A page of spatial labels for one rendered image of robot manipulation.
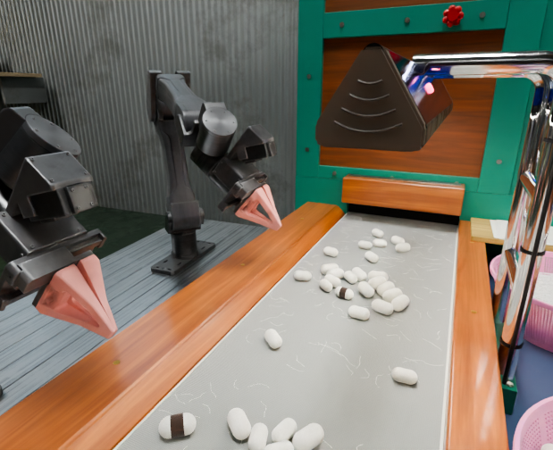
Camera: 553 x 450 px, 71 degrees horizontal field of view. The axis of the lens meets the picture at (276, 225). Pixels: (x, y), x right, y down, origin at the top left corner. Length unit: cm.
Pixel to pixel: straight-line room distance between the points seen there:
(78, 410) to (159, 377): 9
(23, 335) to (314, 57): 92
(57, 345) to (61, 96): 363
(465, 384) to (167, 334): 38
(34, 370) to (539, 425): 68
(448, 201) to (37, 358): 91
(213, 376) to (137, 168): 333
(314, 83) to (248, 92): 197
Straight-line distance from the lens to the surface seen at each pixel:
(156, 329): 59
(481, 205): 111
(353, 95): 30
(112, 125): 388
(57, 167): 40
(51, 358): 76
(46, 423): 50
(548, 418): 54
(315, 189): 117
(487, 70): 51
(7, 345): 83
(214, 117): 66
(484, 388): 53
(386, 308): 65
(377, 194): 106
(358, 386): 53
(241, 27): 313
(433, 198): 104
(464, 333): 61
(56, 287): 42
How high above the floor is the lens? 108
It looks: 19 degrees down
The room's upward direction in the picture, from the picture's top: straight up
